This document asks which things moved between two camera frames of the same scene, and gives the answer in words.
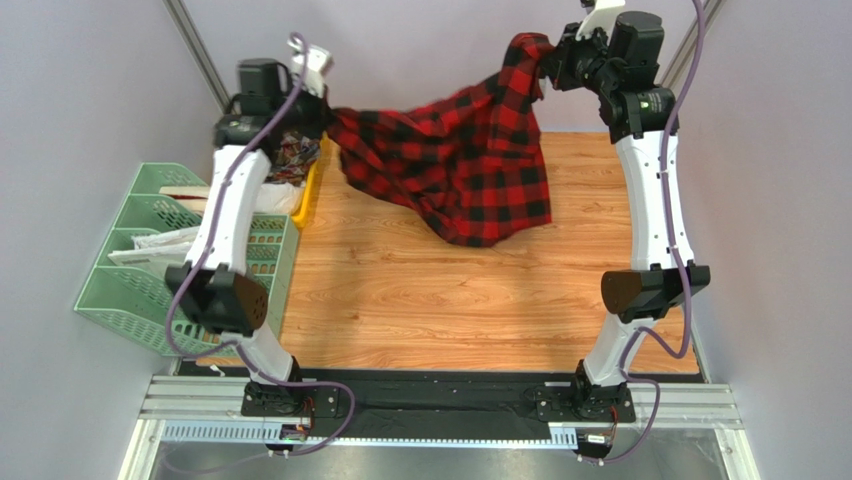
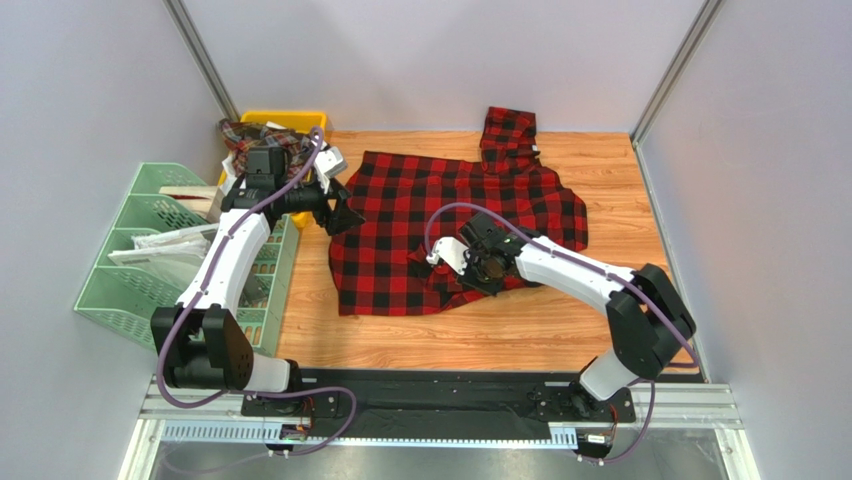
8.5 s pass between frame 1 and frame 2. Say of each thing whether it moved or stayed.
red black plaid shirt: moved
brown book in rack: stayed
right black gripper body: moved
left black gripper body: moved
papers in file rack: stayed
